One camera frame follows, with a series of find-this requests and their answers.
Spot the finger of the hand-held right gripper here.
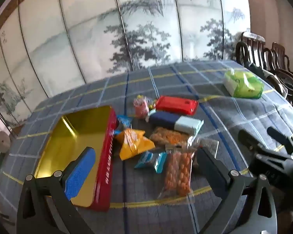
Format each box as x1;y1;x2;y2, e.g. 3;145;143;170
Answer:
238;129;262;152
267;126;293;152

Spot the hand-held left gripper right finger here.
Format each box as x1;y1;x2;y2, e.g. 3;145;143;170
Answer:
197;147;277;234

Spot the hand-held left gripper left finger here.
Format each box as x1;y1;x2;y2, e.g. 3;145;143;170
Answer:
16;147;98;234

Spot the grey speckled snack packet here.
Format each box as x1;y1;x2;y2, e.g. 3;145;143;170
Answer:
198;138;219;156

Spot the red tin box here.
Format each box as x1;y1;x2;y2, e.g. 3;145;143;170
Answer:
34;106;119;211

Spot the clear peanut snack packet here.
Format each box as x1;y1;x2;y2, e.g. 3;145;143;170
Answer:
149;126;198;149

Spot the orange snack packet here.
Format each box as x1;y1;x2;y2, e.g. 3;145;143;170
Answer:
115;128;155;161

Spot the teal candy packet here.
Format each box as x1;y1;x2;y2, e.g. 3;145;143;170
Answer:
134;151;168;173

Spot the small blue candy packet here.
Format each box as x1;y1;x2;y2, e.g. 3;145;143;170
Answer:
116;114;133;129

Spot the navy and pale snack packet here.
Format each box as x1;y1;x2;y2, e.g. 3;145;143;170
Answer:
148;111;204;136

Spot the red snack packet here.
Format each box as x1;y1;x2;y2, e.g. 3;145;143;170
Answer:
155;96;199;116

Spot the pink candy packet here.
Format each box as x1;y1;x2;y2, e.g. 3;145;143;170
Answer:
134;96;150;120

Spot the green tissue pack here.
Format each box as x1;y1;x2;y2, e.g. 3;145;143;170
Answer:
222;69;264;99

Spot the dark cloth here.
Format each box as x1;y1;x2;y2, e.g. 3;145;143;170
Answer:
245;62;287;98

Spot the round wooden disc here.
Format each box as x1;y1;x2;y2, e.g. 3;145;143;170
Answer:
0;131;11;153

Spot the thin metal chair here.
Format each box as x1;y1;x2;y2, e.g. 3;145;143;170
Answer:
0;102;15;137

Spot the painted folding screen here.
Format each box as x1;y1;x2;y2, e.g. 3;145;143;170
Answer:
0;0;253;129

